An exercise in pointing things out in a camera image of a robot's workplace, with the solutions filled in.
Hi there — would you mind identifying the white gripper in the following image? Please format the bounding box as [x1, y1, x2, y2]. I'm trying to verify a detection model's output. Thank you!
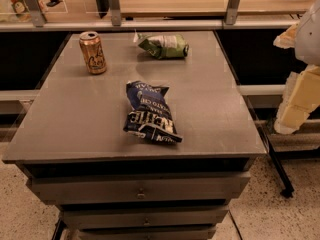
[273, 0, 320, 135]

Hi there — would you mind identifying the green jalapeno chip bag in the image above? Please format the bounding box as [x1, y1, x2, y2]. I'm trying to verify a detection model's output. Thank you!
[133, 33, 189, 59]

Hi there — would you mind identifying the blue kettle chip bag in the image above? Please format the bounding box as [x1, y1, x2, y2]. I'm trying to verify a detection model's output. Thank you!
[123, 81, 182, 143]

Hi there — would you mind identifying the black metal floor stand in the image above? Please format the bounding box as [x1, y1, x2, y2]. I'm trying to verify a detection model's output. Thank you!
[244, 96, 294, 198]

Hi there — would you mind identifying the gold soda can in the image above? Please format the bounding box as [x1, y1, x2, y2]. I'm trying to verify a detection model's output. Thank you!
[79, 31, 107, 75]

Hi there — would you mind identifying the grey drawer cabinet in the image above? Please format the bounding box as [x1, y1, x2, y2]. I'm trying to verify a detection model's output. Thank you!
[5, 31, 265, 240]

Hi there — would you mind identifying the wooden shelf with metal posts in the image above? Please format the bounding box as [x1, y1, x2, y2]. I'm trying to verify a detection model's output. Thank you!
[0, 0, 318, 32]

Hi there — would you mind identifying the small black object on shelf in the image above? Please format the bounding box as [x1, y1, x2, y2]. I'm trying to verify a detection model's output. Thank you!
[46, 0, 62, 7]

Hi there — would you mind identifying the orange package on shelf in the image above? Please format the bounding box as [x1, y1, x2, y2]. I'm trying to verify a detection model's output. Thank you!
[0, 0, 47, 26]

